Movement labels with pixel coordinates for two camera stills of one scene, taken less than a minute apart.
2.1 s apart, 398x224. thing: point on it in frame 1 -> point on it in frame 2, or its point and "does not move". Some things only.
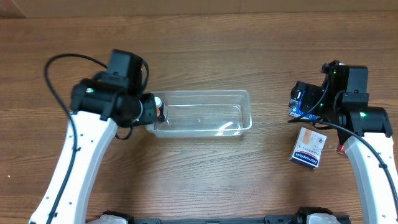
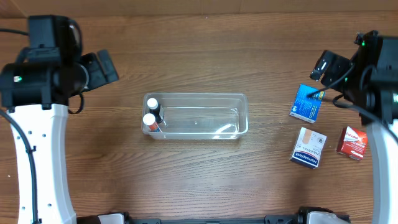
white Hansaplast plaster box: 308,148 does not move
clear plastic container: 226,113 does not move
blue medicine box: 296,107 does not move
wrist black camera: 127,65 -> 53,37
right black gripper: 308,101 -> 330,64
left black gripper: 149,109 -> 101,70
